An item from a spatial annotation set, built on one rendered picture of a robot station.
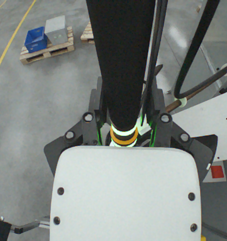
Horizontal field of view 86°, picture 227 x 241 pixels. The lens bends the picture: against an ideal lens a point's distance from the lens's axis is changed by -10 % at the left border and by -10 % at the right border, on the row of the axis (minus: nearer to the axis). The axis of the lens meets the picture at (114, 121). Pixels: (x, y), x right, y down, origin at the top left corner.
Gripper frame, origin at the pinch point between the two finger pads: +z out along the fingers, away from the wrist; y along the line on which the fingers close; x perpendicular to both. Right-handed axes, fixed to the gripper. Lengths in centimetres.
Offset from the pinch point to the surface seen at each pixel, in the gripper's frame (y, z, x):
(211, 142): 24.4, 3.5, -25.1
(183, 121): 28, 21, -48
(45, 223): -48, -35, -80
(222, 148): 37, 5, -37
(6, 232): -57, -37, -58
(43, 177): -106, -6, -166
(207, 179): 53, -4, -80
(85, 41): -88, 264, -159
